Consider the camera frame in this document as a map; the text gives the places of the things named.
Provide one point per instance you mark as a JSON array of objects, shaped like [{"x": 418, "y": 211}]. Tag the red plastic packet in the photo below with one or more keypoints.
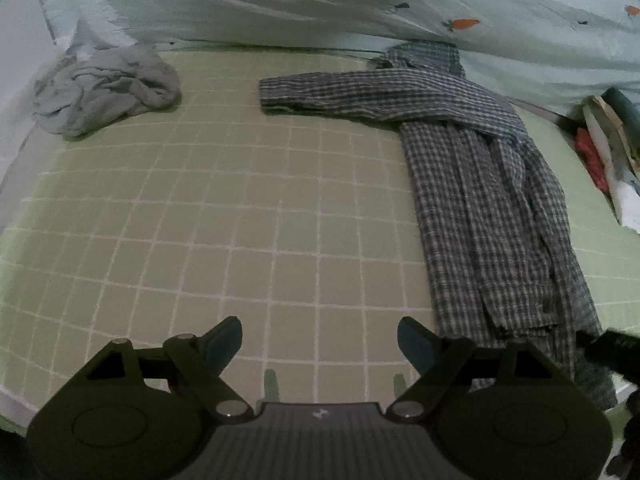
[{"x": 590, "y": 157}]

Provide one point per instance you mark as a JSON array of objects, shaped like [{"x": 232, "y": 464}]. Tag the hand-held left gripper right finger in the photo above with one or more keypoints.
[{"x": 415, "y": 345}]

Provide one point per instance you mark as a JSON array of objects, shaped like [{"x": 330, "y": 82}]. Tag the blue plaid shirt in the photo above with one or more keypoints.
[{"x": 475, "y": 210}]

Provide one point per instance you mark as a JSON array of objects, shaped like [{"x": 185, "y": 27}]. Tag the pile of colourful items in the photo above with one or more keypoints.
[{"x": 620, "y": 180}]

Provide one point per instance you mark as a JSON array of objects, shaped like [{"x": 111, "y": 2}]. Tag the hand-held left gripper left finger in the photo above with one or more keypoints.
[{"x": 225, "y": 347}]

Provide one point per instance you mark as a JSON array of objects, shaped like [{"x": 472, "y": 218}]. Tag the carrot print pale quilt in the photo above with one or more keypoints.
[{"x": 250, "y": 0}]

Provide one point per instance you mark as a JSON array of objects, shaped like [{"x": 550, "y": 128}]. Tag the green grid bed mat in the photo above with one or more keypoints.
[{"x": 250, "y": 210}]

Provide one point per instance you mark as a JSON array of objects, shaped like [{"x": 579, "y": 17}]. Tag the grey crumpled garment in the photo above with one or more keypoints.
[{"x": 105, "y": 90}]

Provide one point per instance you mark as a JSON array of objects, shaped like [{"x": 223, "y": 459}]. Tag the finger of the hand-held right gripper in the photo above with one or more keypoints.
[{"x": 610, "y": 347}]

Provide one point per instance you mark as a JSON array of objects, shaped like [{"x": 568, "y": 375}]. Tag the dark green bag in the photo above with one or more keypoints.
[{"x": 625, "y": 107}]

